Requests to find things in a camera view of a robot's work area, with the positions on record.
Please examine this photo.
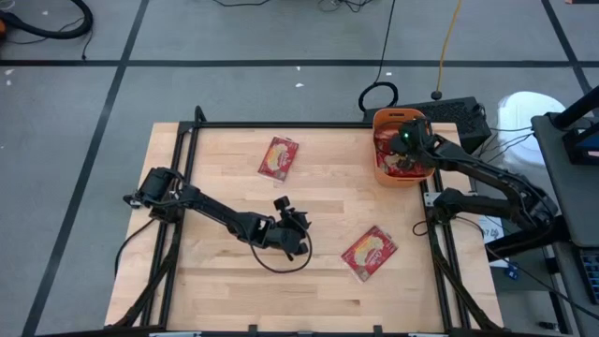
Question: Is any orange plastic basket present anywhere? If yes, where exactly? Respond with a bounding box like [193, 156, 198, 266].
[373, 108, 436, 189]

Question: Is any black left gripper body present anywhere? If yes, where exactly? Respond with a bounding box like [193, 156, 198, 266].
[264, 196, 313, 261]

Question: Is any black hose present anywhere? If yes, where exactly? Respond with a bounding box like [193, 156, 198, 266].
[0, 0, 94, 41]

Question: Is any black keyboard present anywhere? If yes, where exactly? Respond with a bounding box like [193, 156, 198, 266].
[579, 250, 599, 305]

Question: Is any black computer box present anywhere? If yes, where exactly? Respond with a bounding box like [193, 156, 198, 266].
[363, 95, 492, 161]

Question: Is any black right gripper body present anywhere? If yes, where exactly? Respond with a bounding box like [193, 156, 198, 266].
[387, 139, 425, 172]

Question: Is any black table frame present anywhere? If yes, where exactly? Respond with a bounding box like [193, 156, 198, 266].
[105, 105, 504, 334]

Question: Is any white paper sheet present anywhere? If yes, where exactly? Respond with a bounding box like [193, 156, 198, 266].
[479, 222, 512, 269]

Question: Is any grey cart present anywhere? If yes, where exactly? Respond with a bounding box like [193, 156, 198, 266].
[531, 86, 599, 249]

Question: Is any white round bin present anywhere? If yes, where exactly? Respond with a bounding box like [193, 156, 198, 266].
[497, 91, 554, 166]

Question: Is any black hanging cable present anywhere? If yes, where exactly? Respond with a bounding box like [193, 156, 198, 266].
[358, 0, 400, 113]

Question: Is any yellow hanging cable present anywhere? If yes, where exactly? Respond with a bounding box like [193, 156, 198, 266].
[433, 0, 465, 95]

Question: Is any black floor cable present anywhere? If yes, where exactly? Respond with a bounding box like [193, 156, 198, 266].
[486, 247, 599, 324]

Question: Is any black device with screen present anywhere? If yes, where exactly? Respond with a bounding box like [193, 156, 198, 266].
[561, 125, 599, 165]

